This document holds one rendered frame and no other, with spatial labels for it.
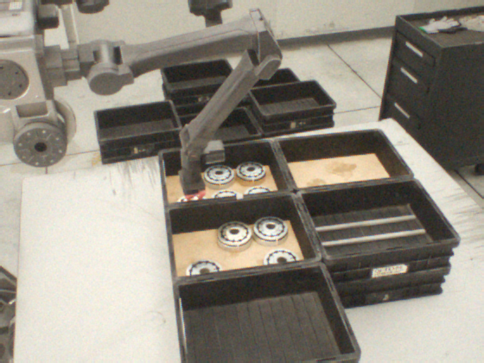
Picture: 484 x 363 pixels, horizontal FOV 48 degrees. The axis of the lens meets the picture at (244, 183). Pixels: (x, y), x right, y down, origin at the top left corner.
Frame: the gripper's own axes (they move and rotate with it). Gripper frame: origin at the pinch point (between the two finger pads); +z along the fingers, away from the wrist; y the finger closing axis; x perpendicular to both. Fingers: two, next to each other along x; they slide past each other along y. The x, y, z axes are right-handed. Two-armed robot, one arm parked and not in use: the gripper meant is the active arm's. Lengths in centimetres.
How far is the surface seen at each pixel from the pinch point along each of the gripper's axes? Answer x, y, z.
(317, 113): -84, 88, 32
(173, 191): 4.2, 12.0, 4.3
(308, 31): -164, 286, 76
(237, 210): -11.4, -10.8, -2.5
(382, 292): -46, -43, 10
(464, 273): -77, -39, 16
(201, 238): 0.4, -13.0, 3.9
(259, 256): -13.9, -25.4, 3.6
